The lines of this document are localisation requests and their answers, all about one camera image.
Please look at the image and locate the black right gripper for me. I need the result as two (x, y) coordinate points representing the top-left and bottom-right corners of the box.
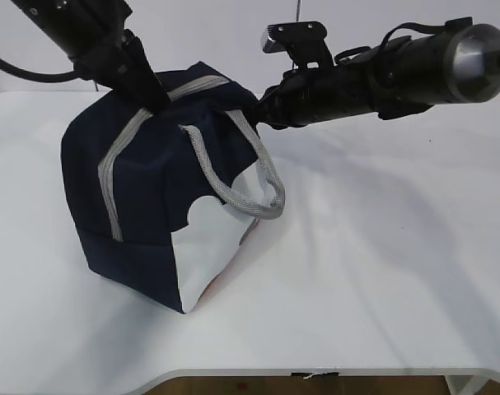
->
(255, 69), (339, 129)

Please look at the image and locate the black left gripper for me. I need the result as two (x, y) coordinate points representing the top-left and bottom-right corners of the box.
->
(70, 29), (171, 114)

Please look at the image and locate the navy blue lunch bag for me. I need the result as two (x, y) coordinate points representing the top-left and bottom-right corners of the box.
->
(61, 62), (286, 314)

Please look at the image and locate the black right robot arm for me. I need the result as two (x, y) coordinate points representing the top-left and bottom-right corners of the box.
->
(250, 17), (500, 130)

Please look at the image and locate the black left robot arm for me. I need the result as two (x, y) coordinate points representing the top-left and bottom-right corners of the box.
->
(13, 1), (170, 113)

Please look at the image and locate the black tape on table edge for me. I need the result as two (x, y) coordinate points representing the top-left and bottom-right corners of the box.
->
(290, 371), (339, 380)

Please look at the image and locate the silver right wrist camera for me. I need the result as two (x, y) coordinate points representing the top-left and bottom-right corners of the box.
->
(261, 21), (334, 70)

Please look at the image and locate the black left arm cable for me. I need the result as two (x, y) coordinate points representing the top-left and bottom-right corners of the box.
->
(0, 48), (80, 82)

